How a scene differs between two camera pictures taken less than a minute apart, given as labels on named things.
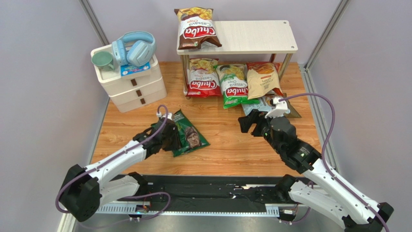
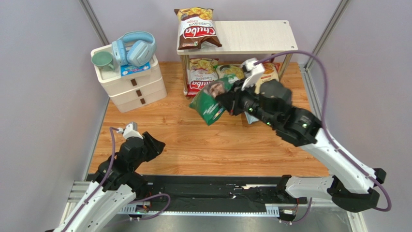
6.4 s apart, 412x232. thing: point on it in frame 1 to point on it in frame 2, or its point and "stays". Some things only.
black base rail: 223,195 stays
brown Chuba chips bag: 197,28 stays
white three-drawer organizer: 130,94 stays
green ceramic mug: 104,60 stays
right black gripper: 256,122 to 234,97
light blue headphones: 136,48 stays
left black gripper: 176,144 to 155,147
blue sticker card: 127,69 stays
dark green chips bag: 191,138 to 205,105
